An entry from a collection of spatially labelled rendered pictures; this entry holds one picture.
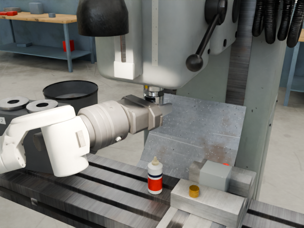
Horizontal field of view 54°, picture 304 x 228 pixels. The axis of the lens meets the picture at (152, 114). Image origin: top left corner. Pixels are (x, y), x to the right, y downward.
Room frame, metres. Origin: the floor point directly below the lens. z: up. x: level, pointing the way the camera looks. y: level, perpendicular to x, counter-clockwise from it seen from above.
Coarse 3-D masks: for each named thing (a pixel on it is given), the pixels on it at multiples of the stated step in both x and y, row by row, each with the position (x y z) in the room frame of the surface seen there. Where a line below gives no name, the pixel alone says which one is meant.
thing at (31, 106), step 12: (0, 108) 0.81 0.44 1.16; (12, 108) 0.81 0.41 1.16; (24, 108) 0.83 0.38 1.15; (36, 108) 0.80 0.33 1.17; (48, 108) 0.80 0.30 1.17; (0, 120) 0.79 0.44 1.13; (0, 132) 0.80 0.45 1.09; (36, 132) 0.76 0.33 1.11; (24, 144) 0.78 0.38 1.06; (36, 156) 0.77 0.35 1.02; (48, 156) 0.76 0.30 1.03; (24, 168) 0.78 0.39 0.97; (36, 168) 0.77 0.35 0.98; (48, 168) 0.76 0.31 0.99
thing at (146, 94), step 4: (144, 92) 0.65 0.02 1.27; (148, 92) 0.65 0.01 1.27; (160, 92) 0.65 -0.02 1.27; (144, 96) 0.64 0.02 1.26; (148, 96) 0.63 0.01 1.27; (152, 96) 0.62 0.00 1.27; (156, 96) 0.63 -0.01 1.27; (160, 96) 0.63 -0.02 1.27; (152, 100) 0.62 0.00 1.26; (156, 100) 0.62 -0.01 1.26
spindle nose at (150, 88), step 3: (144, 87) 0.64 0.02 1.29; (147, 87) 0.63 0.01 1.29; (150, 87) 0.62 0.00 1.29; (153, 87) 0.62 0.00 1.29; (156, 87) 0.62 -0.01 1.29; (159, 87) 0.63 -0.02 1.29; (147, 90) 0.63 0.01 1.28; (150, 90) 0.62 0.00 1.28; (153, 90) 0.62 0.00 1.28; (156, 90) 0.62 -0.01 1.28; (159, 90) 0.63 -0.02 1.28
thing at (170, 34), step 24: (144, 0) 0.56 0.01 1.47; (168, 0) 0.54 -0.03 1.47; (192, 0) 0.55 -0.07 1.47; (144, 24) 0.56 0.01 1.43; (168, 24) 0.53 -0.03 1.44; (192, 24) 0.56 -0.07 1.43; (96, 48) 0.61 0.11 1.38; (144, 48) 0.56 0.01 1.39; (168, 48) 0.53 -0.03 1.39; (192, 48) 0.56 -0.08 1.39; (144, 72) 0.56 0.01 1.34; (168, 72) 0.53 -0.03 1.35; (192, 72) 0.57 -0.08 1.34
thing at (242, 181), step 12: (192, 168) 0.63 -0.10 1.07; (240, 168) 0.69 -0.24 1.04; (192, 180) 0.63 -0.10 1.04; (240, 180) 0.58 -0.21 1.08; (252, 180) 0.63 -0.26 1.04; (228, 192) 0.59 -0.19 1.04; (240, 192) 0.57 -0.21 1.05; (252, 192) 0.65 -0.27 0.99; (168, 216) 0.51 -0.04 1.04; (180, 216) 0.50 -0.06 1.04; (192, 216) 0.51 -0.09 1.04
